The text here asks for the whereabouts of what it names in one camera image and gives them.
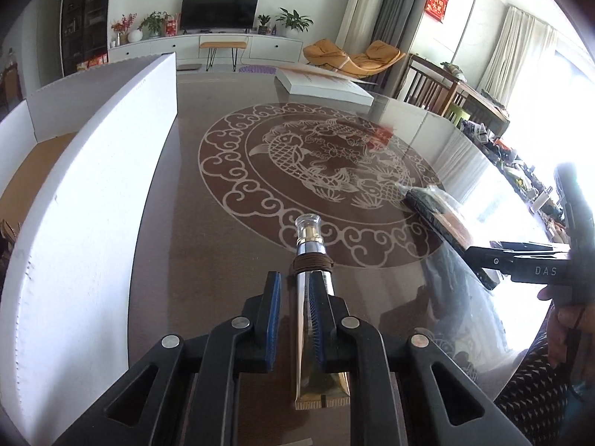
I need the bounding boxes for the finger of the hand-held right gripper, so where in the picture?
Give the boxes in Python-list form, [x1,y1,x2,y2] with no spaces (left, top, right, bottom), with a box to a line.
[490,240,572,254]
[464,246,517,276]

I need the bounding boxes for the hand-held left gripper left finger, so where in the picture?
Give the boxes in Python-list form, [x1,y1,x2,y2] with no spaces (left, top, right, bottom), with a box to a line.
[53,271,283,446]

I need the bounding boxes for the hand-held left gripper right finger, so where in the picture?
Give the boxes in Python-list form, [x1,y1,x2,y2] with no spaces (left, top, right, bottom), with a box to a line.
[307,269,531,446]

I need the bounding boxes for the plastic black packet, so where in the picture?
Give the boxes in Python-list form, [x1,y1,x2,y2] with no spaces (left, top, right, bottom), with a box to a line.
[400,185,500,291]

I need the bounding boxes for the gold cosmetic tube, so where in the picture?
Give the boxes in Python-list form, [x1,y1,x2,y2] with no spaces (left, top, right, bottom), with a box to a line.
[290,213,351,410]

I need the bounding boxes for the person's right hand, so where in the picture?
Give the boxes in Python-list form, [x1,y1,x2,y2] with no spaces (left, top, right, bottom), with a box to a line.
[537,285,578,366]

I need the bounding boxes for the clutter of small items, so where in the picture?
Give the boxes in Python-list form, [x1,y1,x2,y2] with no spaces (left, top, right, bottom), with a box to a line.
[460,116,572,242]

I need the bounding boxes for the green stool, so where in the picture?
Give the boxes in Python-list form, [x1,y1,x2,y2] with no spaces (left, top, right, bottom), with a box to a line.
[446,104,470,128]

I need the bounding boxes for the dark patterned clothing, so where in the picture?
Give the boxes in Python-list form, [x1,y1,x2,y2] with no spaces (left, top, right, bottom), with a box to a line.
[493,330,595,446]

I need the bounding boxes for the wooden sideboard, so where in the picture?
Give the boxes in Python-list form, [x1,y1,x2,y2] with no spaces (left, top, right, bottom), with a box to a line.
[441,62,512,135]

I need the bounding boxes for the dark wooden chair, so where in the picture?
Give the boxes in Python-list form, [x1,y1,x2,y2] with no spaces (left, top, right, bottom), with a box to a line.
[403,54,466,117]

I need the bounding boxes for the white curtain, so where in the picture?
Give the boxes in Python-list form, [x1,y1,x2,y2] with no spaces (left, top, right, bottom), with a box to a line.
[479,4,559,103]

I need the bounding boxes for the orange lounge chair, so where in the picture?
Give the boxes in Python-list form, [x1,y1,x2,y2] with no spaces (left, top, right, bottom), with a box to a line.
[303,39,406,80]

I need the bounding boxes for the flat white cardboard box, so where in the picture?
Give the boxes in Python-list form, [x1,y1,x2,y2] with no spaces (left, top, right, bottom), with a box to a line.
[274,64,375,107]

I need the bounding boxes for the grey curtain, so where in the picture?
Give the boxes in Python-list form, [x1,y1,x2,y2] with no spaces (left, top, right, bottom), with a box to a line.
[372,0,440,91]

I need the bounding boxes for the wooden bench with metal legs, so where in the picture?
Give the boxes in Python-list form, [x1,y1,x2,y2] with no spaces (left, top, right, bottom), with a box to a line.
[200,41,248,72]

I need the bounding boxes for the covered standing air conditioner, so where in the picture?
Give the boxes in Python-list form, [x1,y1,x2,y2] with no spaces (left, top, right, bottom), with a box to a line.
[335,0,391,59]

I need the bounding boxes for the white television cabinet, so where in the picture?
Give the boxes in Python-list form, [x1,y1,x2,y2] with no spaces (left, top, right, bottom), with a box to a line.
[109,32,305,72]

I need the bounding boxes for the large potted plant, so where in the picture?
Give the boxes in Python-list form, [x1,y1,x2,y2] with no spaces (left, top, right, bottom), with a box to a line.
[276,8,313,39]

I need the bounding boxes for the black television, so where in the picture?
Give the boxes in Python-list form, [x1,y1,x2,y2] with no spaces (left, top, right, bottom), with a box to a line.
[180,0,260,34]

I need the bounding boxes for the red snack boxes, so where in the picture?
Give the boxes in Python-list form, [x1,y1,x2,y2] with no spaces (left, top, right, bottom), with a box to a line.
[77,53,110,72]

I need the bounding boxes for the white vase with red flowers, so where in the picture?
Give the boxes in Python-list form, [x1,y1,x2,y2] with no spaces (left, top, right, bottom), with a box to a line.
[112,13,142,47]

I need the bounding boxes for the bushy potted plant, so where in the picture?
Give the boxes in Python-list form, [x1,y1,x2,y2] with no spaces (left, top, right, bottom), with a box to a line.
[138,10,169,39]

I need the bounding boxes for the black glass cabinet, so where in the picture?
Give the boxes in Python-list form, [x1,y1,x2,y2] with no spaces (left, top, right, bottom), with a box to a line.
[60,0,115,77]

